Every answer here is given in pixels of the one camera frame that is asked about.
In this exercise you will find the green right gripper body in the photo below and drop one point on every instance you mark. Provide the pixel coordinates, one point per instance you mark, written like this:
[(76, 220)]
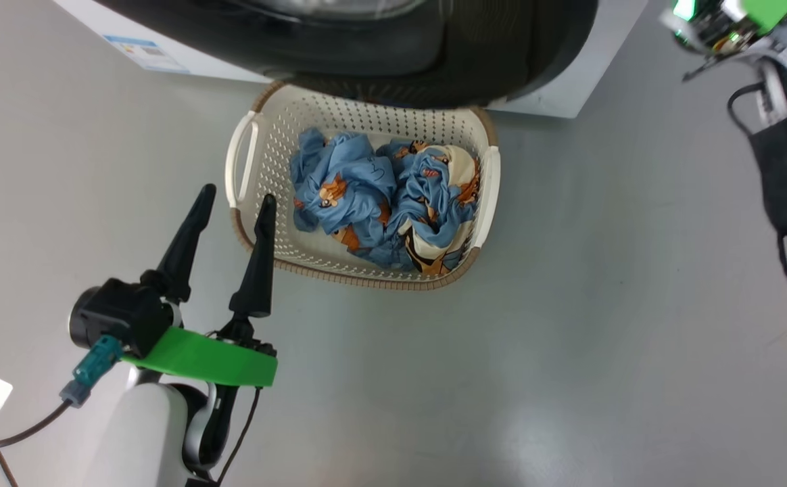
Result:
[(738, 27)]

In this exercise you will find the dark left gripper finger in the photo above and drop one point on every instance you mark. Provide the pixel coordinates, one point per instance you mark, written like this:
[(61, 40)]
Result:
[(187, 243), (258, 270)]

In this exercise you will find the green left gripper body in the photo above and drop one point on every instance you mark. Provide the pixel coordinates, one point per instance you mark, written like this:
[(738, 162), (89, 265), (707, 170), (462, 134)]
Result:
[(211, 358)]

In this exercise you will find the blue cartoon print garment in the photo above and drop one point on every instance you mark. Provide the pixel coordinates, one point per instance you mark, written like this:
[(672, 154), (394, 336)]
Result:
[(343, 182)]

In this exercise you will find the blue and cream cartoon garment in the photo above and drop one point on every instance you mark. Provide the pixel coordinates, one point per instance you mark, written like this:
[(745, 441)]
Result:
[(434, 203)]

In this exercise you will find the round black washing machine door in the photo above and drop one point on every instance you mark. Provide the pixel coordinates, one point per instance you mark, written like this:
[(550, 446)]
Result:
[(366, 40)]

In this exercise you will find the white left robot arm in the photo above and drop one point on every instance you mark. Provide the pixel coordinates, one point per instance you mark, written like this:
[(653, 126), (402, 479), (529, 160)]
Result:
[(143, 439)]

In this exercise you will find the cream perforated laundry basket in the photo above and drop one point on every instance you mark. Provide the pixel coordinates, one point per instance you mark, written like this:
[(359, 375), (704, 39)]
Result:
[(272, 169)]

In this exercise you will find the white front-load washing machine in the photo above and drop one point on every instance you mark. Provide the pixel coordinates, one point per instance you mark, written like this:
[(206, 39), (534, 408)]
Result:
[(569, 81)]

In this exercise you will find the blue energy label sticker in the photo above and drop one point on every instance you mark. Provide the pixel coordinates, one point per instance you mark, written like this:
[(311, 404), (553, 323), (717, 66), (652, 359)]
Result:
[(147, 54)]

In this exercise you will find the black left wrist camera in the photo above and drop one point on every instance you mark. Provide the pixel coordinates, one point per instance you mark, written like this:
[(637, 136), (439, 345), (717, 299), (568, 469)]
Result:
[(120, 314)]

